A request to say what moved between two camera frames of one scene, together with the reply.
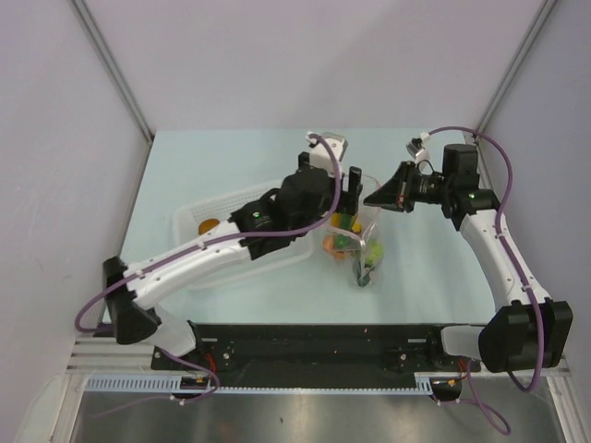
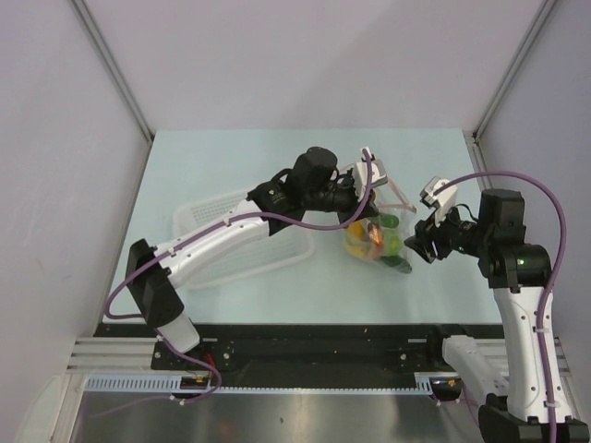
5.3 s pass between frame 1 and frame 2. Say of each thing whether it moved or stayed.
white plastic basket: stayed
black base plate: stayed
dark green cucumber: moved
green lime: moved
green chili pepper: moved
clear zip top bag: moved
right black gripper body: moved
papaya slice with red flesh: moved
